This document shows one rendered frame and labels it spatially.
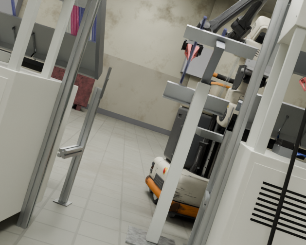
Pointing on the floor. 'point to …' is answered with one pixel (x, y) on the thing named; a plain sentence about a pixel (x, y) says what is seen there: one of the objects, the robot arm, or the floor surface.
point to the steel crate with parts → (83, 96)
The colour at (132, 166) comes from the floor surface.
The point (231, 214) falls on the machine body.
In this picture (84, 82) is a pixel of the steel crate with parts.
